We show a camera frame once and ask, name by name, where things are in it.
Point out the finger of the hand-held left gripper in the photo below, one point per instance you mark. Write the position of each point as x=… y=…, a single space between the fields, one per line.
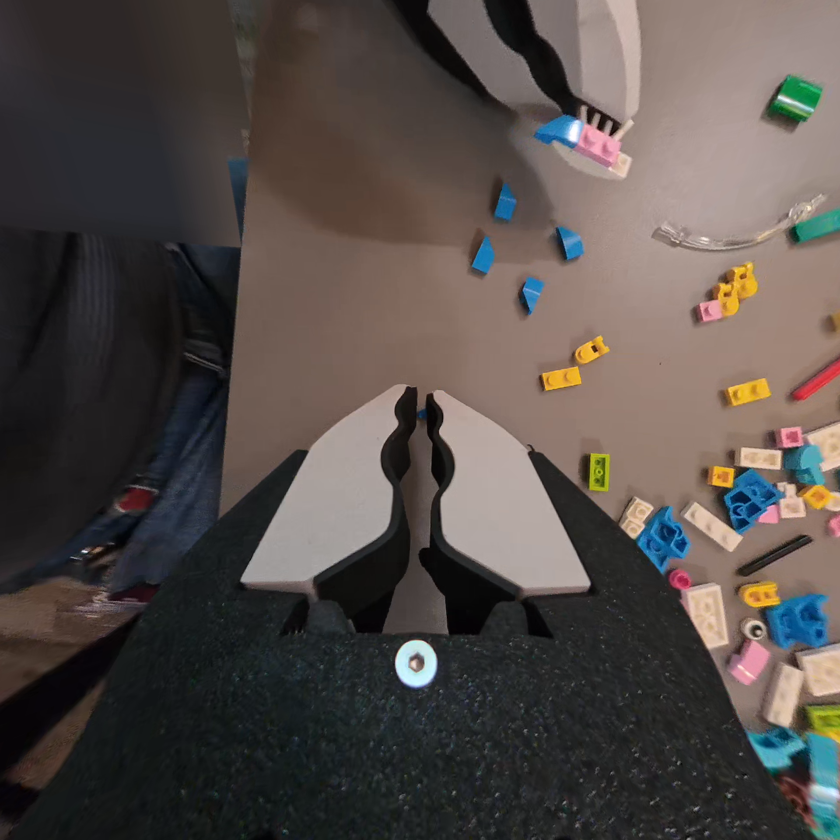
x=492 y=52
x=607 y=59

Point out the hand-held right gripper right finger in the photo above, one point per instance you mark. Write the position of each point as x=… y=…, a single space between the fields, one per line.
x=505 y=512

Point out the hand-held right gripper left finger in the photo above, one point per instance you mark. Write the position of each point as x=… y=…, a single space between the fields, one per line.
x=334 y=499

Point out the pink blue white lego assembly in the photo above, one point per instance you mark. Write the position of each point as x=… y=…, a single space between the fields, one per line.
x=597 y=141

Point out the lime green lego brick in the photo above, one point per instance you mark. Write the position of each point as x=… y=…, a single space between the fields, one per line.
x=598 y=471

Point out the yellow rounded lego plate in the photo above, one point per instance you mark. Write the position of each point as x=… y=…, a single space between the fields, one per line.
x=590 y=350

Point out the dark green lego brick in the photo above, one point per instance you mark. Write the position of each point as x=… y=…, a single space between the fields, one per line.
x=795 y=97

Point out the clear plastic lego piece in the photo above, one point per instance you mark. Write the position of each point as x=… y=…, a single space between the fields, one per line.
x=722 y=241

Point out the pile of mixed lego bricks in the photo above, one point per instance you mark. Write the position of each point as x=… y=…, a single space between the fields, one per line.
x=748 y=499

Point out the yellow lego pieces cluster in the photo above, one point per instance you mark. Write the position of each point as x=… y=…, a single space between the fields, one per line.
x=735 y=285

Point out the teal lego bar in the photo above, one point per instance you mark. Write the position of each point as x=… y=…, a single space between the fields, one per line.
x=817 y=225

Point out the small pink lego brick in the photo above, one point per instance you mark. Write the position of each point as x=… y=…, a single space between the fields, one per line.
x=707 y=312

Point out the red lego bar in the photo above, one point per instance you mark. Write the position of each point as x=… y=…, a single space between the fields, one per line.
x=817 y=379

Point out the person's jeans leg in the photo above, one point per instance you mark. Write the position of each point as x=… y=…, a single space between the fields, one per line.
x=184 y=426

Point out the person's dark sweater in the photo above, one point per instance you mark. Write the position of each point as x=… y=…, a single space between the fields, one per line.
x=79 y=394

